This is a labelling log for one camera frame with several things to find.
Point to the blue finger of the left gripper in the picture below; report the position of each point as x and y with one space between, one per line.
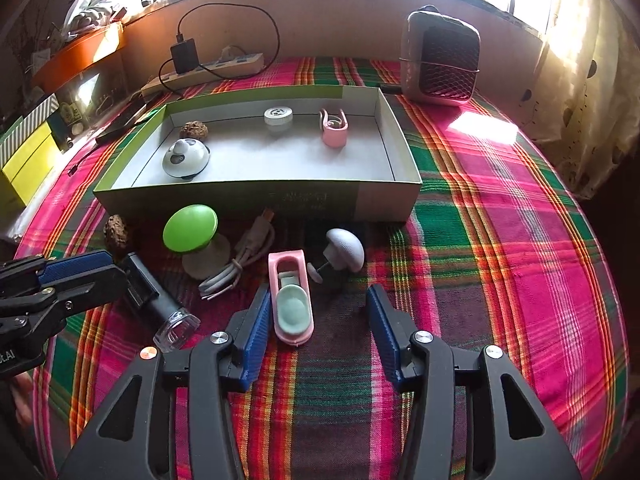
77 264

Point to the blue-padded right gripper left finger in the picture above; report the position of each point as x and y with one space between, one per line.
250 332

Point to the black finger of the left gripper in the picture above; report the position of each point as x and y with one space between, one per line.
90 289

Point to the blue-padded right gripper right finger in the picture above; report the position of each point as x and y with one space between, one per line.
389 328

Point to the pink case with green insert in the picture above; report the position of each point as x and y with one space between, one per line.
293 320

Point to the black clear-capped torch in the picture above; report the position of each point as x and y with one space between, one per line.
171 324

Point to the white mushroom-shaped gadget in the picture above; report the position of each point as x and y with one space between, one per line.
344 251

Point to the white dome bell gadget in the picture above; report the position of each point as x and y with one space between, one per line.
186 158

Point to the grey green cardboard box tray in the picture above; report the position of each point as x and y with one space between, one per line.
289 170

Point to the pink phone ring holder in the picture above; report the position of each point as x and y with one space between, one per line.
334 128

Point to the white round jar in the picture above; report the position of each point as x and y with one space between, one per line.
278 117

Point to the person's hand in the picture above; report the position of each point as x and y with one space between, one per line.
21 389

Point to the green mushroom lamp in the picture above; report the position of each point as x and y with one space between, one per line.
191 232

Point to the yellow box striped lid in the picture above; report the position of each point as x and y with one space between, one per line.
28 153

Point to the plaid bedspread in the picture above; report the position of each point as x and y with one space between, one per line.
496 251

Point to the black smartphone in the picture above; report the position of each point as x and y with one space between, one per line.
130 116

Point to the orange planter box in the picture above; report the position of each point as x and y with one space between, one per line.
77 56

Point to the white power strip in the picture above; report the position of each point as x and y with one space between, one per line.
244 65

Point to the grey mesh-front heater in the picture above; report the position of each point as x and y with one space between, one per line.
439 58

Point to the cream spotted curtain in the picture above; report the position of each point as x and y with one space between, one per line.
582 109

